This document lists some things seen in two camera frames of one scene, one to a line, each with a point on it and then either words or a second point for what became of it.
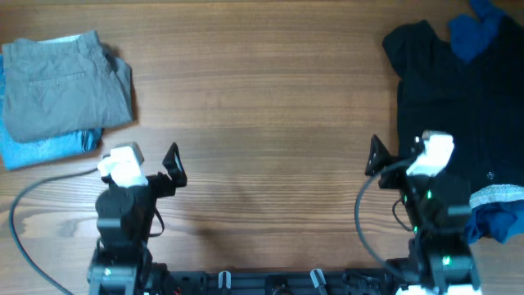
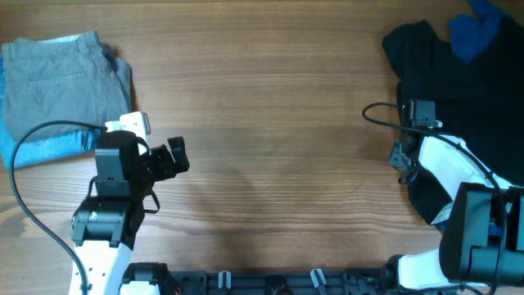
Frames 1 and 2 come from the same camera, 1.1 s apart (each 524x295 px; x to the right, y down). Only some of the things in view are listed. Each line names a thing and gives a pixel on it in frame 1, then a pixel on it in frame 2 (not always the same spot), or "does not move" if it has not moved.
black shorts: [480, 102] does not move
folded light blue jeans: [16, 154] does not move
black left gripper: [160, 184] -> [167, 160]
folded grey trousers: [64, 84] does not move
